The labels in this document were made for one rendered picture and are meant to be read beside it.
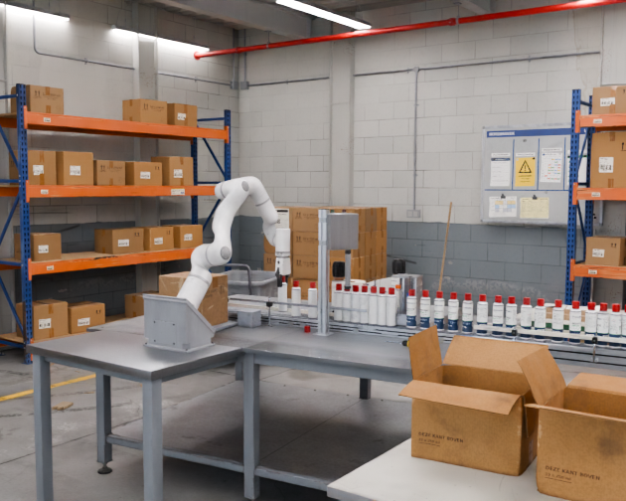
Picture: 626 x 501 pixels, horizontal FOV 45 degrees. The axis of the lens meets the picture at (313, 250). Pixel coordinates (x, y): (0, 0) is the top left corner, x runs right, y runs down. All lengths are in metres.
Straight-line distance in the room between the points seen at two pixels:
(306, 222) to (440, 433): 5.58
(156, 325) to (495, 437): 1.94
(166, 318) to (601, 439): 2.20
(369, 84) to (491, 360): 6.89
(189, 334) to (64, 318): 4.03
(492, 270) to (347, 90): 2.80
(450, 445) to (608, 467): 0.48
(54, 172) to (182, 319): 4.07
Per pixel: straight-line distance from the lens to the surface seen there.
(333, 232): 3.93
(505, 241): 8.39
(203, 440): 4.30
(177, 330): 3.65
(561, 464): 2.21
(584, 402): 2.43
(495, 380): 2.57
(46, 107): 7.41
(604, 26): 8.18
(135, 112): 8.18
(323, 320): 4.01
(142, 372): 3.36
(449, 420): 2.37
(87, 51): 8.77
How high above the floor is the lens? 1.62
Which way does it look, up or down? 5 degrees down
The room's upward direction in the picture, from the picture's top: straight up
